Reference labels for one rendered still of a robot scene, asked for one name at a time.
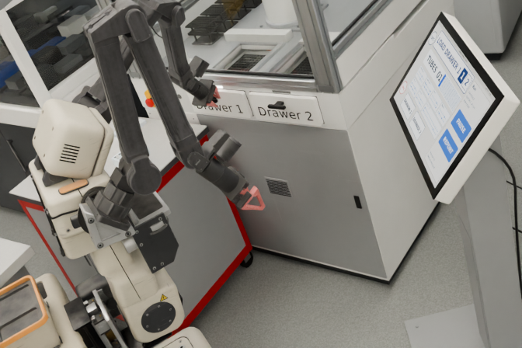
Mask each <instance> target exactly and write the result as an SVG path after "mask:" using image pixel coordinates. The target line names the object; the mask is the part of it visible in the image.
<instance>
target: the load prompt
mask: <svg viewBox="0 0 522 348"><path fill-rule="evenodd" d="M433 47H434V49H435V51H436V52H437V53H438V55H439V56H440V59H441V60H442V62H443V63H444V64H445V66H446V68H447V70H448V71H449V72H450V73H451V76H452V77H453V79H454V80H455V81H456V83H457V84H458V87H459V88H460V90H461V91H462V92H463V94H465V93H466V91H467V90H468V88H469V86H470V85H471V84H472V82H473V81H474V79H475V76H474V75H473V74H472V72H471V70H470V69H469V68H468V66H467V65H466V63H465V62H464V61H463V59H462V58H461V56H460V54H459V53H458V52H457V51H456V49H455V48H454V46H453V45H452V43H451V42H450V41H449V39H448V38H447V36H446V35H445V33H444V31H443V30H441V32H440V34H439V36H438V38H437V39H436V41H435V42H434V44H433Z"/></svg>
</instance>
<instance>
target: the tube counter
mask: <svg viewBox="0 0 522 348"><path fill-rule="evenodd" d="M434 81H435V83H436V85H437V87H438V89H439V90H440V92H441V94H442V96H443V97H444V99H445V101H446V102H447V104H448V106H449V107H450V109H451V111H452V112H454V110H455V108H456V107H457V105H458V104H459V102H460V101H461V96H460V95H459V93H458V91H457V89H456V88H455V87H454V85H453V83H452V82H451V80H450V79H449V77H448V76H447V74H446V72H445V70H444V69H443V68H442V66H441V68H440V70H439V71H438V72H437V75H436V76H435V78H434Z"/></svg>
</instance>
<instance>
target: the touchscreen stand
mask: <svg viewBox="0 0 522 348"><path fill-rule="evenodd" d="M489 148H491V149H492V150H494V151H496V152H497V153H498V154H499V155H501V156H502V157H503V151H502V145H501V138H500V133H499V135H498V136H497V138H496V139H495V141H494V142H493V143H492V145H491V146H490V147H489ZM455 203H456V208H457V212H458V220H459V225H460V229H461V237H462V241H463V246H464V250H465V258H466V263H467V267H468V275H469V280H470V284H471V288H472V296H473V301H474V304H470V305H467V306H464V307H460V308H455V309H451V310H448V311H442V312H439V313H435V314H432V315H426V316H423V317H419V318H414V319H410V320H407V321H404V322H405V327H406V330H407V333H408V335H409V340H410V343H411V346H412V348H522V300H521V293H520V282H519V276H518V269H517V258H516V252H515V246H514V240H513V228H512V222H511V216H510V205H509V198H508V192H507V186H506V174H505V169H504V163H503V161H502V160H501V159H500V158H498V157H497V156H496V155H494V154H493V153H492V152H490V151H487V152H486V153H485V154H484V156H483V157H482V159H481V161H480V162H479V163H478V164H477V166H476V167H475V169H474V170H473V172H472V174H471V175H470V176H469V177H468V179H467V180H466V182H465V184H464V185H463V187H462V188H461V189H460V190H459V192H458V194H457V195H456V196H455Z"/></svg>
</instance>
